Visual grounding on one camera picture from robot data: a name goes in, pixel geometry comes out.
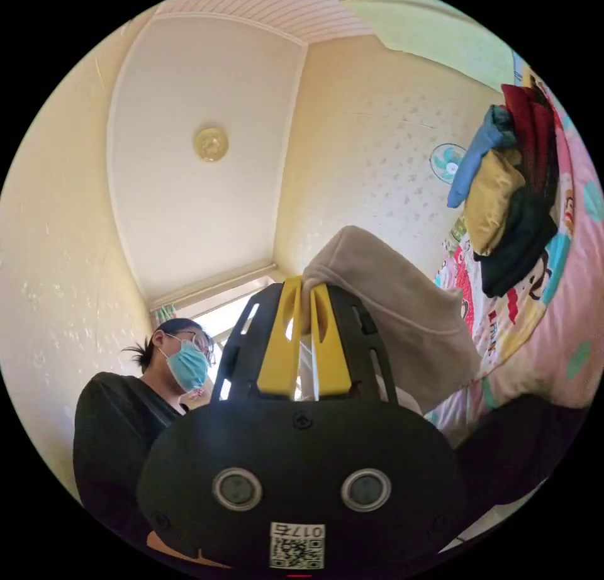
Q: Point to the person's right hand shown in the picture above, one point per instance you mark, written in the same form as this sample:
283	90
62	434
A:
174	549

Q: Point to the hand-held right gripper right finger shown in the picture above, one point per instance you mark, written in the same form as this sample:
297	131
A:
330	358

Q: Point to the green patterned curtain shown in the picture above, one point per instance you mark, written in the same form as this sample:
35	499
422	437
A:
164	314

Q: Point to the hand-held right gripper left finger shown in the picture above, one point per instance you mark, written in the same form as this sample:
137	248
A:
277	353

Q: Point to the bed with printed quilt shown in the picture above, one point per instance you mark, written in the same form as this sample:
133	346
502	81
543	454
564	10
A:
561	316

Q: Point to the wall fan with green blades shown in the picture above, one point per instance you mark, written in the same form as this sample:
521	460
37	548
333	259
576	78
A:
447	165

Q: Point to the person's body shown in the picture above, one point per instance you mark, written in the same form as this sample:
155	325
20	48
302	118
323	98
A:
113	448

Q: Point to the white thermal shirt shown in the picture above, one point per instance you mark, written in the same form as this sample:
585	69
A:
391	306

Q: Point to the round ceiling lamp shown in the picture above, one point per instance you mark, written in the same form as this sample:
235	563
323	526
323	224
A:
211	144

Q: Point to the pile of clothes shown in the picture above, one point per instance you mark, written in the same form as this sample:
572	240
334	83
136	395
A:
514	202

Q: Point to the window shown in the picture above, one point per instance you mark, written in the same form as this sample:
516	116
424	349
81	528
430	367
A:
226	320

